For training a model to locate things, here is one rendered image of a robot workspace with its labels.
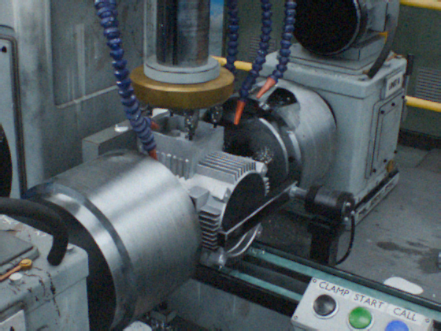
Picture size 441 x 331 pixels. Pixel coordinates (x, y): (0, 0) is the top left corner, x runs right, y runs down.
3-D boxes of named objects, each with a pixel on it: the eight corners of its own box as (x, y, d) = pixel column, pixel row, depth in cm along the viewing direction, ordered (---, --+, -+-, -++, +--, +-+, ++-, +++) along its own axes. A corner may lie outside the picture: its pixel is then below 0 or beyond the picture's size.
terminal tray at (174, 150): (135, 165, 128) (135, 128, 125) (170, 147, 136) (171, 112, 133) (190, 183, 122) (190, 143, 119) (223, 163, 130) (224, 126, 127)
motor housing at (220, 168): (122, 248, 131) (120, 154, 123) (181, 210, 146) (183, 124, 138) (212, 284, 121) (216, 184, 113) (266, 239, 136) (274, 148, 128)
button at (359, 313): (346, 329, 90) (344, 322, 88) (355, 309, 91) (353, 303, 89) (367, 336, 88) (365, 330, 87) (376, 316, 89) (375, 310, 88)
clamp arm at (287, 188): (284, 191, 137) (213, 244, 118) (286, 177, 136) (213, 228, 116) (301, 196, 135) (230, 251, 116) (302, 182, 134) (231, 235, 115)
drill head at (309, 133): (168, 212, 146) (168, 95, 136) (265, 151, 177) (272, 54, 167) (274, 249, 134) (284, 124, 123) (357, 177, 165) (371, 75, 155)
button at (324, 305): (311, 315, 92) (309, 309, 91) (320, 296, 93) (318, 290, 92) (331, 323, 91) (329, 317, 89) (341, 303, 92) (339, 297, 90)
